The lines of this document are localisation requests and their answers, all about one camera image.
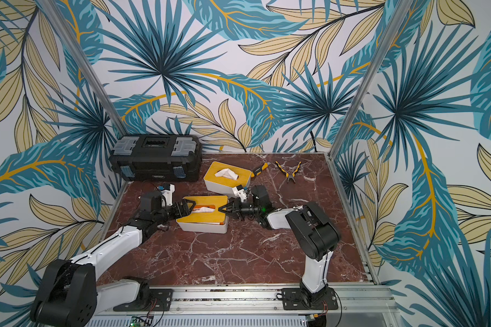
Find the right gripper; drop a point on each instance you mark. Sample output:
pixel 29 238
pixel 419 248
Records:
pixel 237 206

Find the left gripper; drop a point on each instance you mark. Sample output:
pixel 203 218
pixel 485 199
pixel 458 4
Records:
pixel 178 207

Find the yellow wooden lid bottom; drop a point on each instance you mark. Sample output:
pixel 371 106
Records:
pixel 207 201

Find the white tissue box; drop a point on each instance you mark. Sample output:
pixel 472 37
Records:
pixel 223 185
pixel 214 228

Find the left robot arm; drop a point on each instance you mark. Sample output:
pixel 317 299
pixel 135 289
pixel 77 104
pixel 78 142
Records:
pixel 69 294

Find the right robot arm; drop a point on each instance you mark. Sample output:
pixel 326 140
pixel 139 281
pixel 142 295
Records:
pixel 312 228

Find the yellow black screwdriver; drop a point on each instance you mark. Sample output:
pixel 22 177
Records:
pixel 258 170

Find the black plastic toolbox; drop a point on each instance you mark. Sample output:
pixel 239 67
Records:
pixel 159 158

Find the yellow black pliers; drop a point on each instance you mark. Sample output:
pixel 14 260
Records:
pixel 289 176

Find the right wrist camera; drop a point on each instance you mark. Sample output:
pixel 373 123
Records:
pixel 240 193

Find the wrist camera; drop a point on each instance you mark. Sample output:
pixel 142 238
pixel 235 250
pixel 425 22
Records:
pixel 240 193
pixel 167 191

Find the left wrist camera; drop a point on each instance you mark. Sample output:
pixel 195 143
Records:
pixel 167 191

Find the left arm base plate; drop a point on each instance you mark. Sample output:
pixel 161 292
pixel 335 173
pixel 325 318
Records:
pixel 153 299

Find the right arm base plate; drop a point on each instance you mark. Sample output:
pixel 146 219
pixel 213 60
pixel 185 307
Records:
pixel 299 299

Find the left aluminium corner post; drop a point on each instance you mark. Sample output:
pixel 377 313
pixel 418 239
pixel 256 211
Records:
pixel 56 18

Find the aluminium corner post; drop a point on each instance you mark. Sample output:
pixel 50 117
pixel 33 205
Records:
pixel 388 37
pixel 56 18

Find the aluminium front rail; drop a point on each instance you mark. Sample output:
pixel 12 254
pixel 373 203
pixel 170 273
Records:
pixel 256 305

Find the right aluminium corner post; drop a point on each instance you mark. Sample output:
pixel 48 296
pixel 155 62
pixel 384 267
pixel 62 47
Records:
pixel 388 37

